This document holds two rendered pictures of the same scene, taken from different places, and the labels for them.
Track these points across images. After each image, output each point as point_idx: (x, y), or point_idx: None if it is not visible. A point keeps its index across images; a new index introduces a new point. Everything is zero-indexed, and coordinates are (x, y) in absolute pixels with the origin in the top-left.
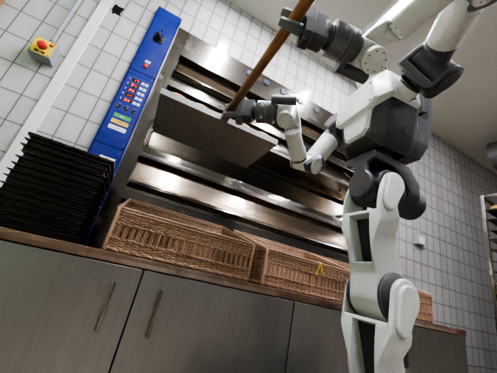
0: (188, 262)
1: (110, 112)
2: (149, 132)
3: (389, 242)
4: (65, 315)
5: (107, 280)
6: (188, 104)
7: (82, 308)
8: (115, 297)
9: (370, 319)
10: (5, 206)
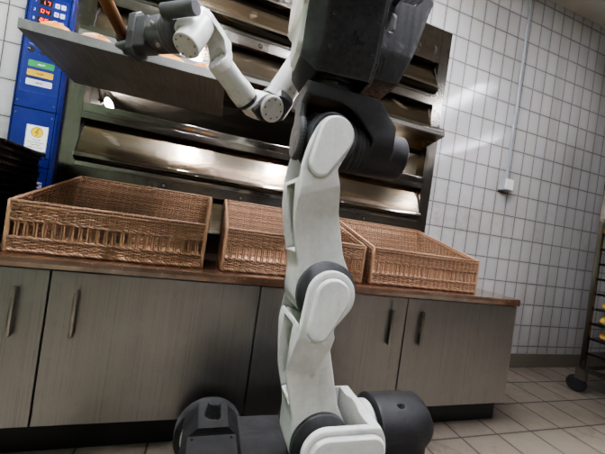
0: (118, 254)
1: (22, 60)
2: None
3: (325, 222)
4: None
5: (8, 286)
6: (67, 39)
7: None
8: (22, 302)
9: (292, 318)
10: None
